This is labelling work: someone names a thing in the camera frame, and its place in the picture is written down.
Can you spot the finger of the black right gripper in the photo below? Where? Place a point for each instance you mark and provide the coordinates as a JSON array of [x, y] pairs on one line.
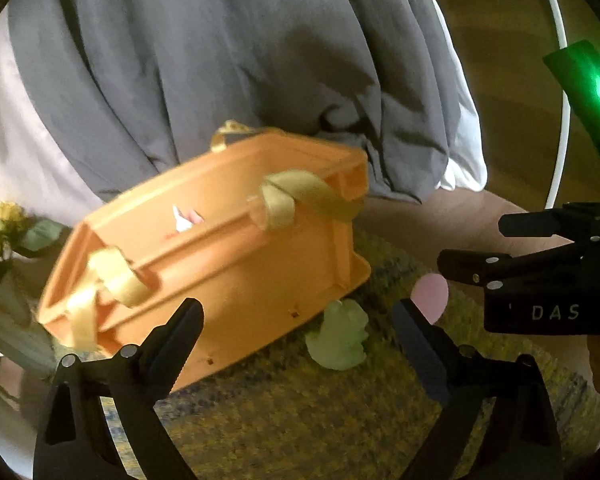
[[472, 267], [569, 220]]

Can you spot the yellow blue woven rug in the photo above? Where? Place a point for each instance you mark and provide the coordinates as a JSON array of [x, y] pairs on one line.
[[279, 415]]

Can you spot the orange plastic storage box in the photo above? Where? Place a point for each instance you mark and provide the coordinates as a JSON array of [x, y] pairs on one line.
[[259, 231]]

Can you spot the grey curtain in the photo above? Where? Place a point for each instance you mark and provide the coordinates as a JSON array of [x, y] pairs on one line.
[[131, 88]]

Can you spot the green soft frog toy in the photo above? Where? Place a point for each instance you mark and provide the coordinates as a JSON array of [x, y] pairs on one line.
[[339, 342]]

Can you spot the pink soft oval toy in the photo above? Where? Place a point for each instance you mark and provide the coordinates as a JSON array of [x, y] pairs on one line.
[[431, 295]]

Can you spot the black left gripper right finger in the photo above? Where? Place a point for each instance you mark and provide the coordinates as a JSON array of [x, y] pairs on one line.
[[521, 439]]

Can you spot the grey ribbed vase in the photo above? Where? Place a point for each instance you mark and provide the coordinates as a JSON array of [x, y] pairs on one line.
[[23, 340]]

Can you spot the sunflower bouquet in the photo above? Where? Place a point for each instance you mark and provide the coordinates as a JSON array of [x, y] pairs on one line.
[[25, 234]]

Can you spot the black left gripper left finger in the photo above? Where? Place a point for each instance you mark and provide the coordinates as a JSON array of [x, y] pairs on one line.
[[74, 441]]

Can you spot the white sheer curtain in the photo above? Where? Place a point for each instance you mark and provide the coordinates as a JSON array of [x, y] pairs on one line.
[[33, 171]]

